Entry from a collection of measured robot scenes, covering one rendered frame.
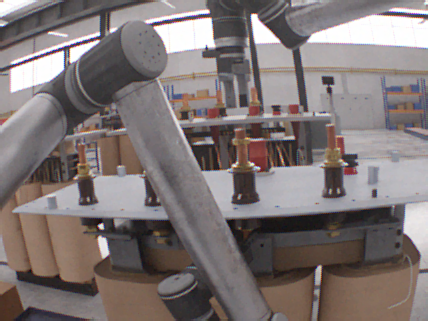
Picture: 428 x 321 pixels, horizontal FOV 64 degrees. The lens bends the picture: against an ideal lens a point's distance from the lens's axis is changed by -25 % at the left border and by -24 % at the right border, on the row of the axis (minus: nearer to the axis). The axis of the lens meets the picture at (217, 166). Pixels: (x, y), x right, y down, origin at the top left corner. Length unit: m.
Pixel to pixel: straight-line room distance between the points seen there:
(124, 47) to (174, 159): 0.25
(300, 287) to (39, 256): 3.02
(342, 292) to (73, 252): 2.77
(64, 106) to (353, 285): 1.02
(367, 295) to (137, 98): 0.97
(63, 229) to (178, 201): 2.87
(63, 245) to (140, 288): 2.29
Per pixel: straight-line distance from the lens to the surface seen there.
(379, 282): 1.37
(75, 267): 3.75
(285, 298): 1.37
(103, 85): 0.83
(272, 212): 1.13
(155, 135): 0.81
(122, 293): 1.51
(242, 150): 1.23
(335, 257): 1.44
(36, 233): 3.91
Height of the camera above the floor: 1.64
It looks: 8 degrees down
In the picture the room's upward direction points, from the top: 5 degrees counter-clockwise
